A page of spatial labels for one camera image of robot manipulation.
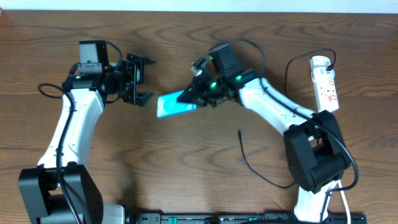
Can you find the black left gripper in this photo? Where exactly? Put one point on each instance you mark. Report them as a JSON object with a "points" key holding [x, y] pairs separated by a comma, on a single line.
{"points": [[137, 70]]}

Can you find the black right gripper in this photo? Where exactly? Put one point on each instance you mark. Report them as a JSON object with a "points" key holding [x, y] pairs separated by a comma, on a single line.
{"points": [[194, 90]]}

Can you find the blue Galaxy smartphone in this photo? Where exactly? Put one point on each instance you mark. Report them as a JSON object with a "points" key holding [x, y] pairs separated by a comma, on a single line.
{"points": [[167, 105]]}

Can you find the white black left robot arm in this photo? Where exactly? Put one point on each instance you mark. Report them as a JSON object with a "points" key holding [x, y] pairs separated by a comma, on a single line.
{"points": [[60, 189]]}

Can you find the white power strip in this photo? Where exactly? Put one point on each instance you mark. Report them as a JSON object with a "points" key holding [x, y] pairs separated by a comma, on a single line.
{"points": [[324, 83]]}

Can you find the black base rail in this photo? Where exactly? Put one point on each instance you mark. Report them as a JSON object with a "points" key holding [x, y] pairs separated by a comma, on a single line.
{"points": [[157, 218]]}

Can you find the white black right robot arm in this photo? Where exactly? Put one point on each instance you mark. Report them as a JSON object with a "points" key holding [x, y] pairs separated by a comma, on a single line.
{"points": [[316, 153]]}

